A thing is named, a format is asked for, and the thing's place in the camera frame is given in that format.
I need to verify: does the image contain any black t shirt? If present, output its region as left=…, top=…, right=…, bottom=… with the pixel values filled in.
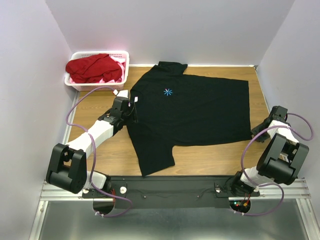
left=127, top=61, right=252, bottom=176

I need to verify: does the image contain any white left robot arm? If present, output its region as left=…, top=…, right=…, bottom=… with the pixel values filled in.
left=46, top=90, right=135, bottom=197

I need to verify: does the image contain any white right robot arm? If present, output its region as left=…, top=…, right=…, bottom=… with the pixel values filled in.
left=226, top=105, right=309, bottom=197

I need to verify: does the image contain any white plastic laundry basket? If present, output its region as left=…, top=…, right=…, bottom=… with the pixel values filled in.
left=64, top=50, right=130, bottom=92

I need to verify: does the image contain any red t shirt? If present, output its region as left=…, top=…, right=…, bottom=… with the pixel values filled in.
left=65, top=53, right=123, bottom=83

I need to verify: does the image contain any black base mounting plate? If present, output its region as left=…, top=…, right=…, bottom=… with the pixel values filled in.
left=78, top=175, right=259, bottom=216

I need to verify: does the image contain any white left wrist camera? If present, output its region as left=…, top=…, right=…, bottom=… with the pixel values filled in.
left=112, top=89, right=130, bottom=99

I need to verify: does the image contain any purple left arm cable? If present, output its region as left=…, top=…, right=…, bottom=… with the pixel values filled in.
left=64, top=86, right=133, bottom=218

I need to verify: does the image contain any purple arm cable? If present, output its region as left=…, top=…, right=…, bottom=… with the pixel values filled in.
left=233, top=112, right=314, bottom=217
left=64, top=86, right=133, bottom=218

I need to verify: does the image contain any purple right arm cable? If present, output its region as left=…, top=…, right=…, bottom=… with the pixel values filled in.
left=233, top=112, right=314, bottom=217

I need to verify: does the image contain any aluminium frame rail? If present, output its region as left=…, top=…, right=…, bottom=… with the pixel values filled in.
left=27, top=89, right=86, bottom=240

